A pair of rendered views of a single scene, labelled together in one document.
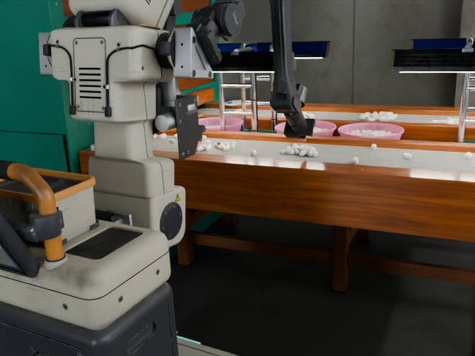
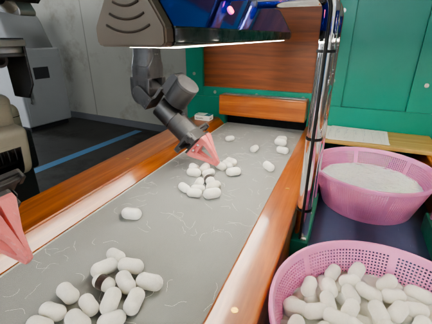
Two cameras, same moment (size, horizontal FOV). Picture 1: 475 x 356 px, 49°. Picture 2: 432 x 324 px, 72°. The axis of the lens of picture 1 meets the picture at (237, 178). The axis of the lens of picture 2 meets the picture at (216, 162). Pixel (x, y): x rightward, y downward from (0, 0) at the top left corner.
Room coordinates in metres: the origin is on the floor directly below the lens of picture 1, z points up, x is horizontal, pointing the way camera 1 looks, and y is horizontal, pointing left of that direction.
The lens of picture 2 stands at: (2.04, -0.53, 1.05)
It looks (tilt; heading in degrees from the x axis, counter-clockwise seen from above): 23 degrees down; 89
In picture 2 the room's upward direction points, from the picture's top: straight up
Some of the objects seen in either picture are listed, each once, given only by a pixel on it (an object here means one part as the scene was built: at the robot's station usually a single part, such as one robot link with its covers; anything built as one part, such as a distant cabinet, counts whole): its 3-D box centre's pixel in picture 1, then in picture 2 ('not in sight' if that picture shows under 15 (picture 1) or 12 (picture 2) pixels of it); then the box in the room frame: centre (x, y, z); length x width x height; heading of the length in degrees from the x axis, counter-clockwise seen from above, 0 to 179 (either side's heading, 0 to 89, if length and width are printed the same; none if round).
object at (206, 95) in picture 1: (197, 97); not in sight; (2.85, 0.20, 0.83); 0.30 x 0.06 x 0.07; 155
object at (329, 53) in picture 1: (268, 49); not in sight; (2.61, -0.18, 1.08); 0.62 x 0.08 x 0.07; 65
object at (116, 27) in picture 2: (218, 61); (238, 19); (2.10, 0.06, 1.08); 0.62 x 0.08 x 0.07; 65
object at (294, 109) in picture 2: not in sight; (261, 106); (2.23, 0.48, 0.83); 0.30 x 0.06 x 0.07; 155
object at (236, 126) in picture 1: (215, 132); (368, 184); (2.43, 0.09, 0.72); 0.27 x 0.27 x 0.10
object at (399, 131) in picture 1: (370, 140); not in sight; (2.13, -0.56, 0.72); 0.27 x 0.27 x 0.10
